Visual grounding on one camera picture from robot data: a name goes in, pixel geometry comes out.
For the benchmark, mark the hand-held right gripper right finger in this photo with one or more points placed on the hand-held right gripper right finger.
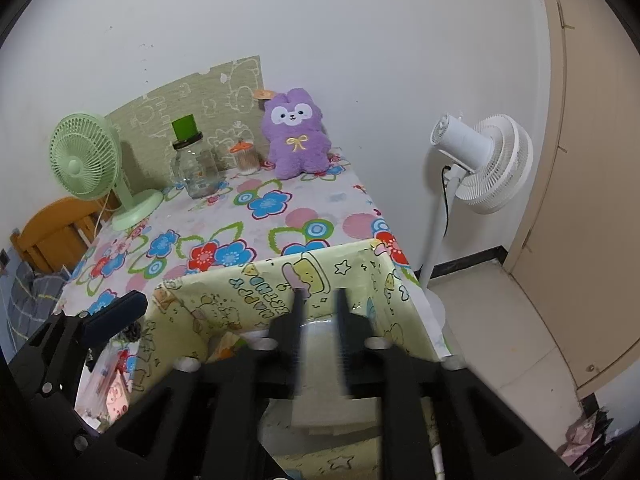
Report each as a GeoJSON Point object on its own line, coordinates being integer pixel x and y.
{"type": "Point", "coordinates": [344, 345]}

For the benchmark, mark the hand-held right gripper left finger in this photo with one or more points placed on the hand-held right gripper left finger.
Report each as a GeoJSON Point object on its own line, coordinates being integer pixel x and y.
{"type": "Point", "coordinates": [300, 345]}

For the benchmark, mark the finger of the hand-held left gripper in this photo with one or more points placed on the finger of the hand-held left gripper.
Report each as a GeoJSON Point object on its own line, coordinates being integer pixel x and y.
{"type": "Point", "coordinates": [75, 435]}
{"type": "Point", "coordinates": [115, 316]}

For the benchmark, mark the pink wet wipes pack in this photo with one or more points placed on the pink wet wipes pack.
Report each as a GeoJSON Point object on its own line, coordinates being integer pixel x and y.
{"type": "Point", "coordinates": [112, 400]}

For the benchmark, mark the white soft pad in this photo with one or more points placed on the white soft pad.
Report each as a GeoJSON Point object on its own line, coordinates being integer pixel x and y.
{"type": "Point", "coordinates": [320, 410]}

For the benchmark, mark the grey sock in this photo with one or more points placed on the grey sock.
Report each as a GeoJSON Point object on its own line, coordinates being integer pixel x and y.
{"type": "Point", "coordinates": [133, 331]}

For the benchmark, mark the green orange packet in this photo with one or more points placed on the green orange packet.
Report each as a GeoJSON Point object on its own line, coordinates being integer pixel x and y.
{"type": "Point", "coordinates": [226, 347]}

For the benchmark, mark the grey plaid blanket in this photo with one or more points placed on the grey plaid blanket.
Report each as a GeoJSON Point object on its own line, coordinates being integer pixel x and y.
{"type": "Point", "coordinates": [25, 290]}

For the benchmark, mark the wooden chair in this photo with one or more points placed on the wooden chair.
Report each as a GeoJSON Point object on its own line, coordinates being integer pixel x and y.
{"type": "Point", "coordinates": [50, 230]}

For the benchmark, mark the floral tablecloth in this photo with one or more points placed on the floral tablecloth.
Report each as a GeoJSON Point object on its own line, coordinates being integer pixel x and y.
{"type": "Point", "coordinates": [310, 205]}

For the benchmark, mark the green desk fan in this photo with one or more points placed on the green desk fan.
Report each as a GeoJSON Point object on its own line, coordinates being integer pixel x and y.
{"type": "Point", "coordinates": [75, 160]}

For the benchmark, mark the glass jar with green lid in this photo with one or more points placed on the glass jar with green lid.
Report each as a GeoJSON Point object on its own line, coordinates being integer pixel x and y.
{"type": "Point", "coordinates": [195, 175]}

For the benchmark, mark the purple plush bunny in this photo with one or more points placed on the purple plush bunny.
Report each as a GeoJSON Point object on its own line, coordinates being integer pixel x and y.
{"type": "Point", "coordinates": [295, 155]}

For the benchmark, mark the toothpick jar with orange lid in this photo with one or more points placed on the toothpick jar with orange lid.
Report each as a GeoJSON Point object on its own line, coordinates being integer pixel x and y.
{"type": "Point", "coordinates": [246, 162]}

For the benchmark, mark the white standing fan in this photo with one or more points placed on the white standing fan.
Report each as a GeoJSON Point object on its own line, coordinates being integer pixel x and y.
{"type": "Point", "coordinates": [495, 160]}

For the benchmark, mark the green patterned mat board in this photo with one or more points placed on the green patterned mat board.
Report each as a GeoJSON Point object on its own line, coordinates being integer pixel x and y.
{"type": "Point", "coordinates": [210, 95]}

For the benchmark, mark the pink patterned bag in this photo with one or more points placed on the pink patterned bag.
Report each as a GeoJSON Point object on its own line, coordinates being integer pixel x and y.
{"type": "Point", "coordinates": [590, 435]}

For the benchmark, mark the beige door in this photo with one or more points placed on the beige door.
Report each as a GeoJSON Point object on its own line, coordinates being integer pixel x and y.
{"type": "Point", "coordinates": [590, 210]}

